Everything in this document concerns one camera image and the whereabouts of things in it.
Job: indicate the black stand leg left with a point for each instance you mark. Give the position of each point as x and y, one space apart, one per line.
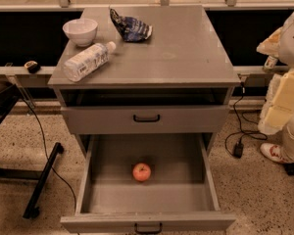
32 210

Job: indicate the red apple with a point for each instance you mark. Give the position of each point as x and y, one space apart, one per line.
141 172

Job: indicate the small glass bottle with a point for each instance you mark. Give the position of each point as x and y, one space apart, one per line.
270 64

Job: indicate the white bowl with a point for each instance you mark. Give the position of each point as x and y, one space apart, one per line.
81 32

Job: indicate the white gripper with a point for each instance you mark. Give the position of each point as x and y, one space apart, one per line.
292 44

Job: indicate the white red sneaker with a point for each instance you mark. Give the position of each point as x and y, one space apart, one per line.
274 153

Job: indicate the grey drawer cabinet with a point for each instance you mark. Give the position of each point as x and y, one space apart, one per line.
181 64

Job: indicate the clear plastic water bottle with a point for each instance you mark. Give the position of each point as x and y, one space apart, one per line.
87 61

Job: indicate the crumpled blue chip bag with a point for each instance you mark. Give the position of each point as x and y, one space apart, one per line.
130 28

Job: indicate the open grey middle drawer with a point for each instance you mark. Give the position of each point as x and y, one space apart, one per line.
180 194

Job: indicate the closed grey top drawer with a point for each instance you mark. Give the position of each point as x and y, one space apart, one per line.
135 120

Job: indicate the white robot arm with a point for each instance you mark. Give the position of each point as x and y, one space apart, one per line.
286 47

